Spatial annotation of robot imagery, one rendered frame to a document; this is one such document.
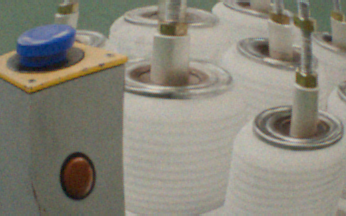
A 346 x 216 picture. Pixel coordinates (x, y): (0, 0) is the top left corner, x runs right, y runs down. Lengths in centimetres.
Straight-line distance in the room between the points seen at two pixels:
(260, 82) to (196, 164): 10
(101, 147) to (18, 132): 6
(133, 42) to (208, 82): 15
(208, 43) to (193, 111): 17
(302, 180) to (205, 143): 11
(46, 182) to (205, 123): 19
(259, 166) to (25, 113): 17
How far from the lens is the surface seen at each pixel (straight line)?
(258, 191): 59
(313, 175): 58
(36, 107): 47
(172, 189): 66
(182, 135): 65
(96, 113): 50
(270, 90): 73
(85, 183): 50
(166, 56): 67
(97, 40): 77
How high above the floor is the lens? 45
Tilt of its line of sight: 18 degrees down
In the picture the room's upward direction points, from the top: 3 degrees clockwise
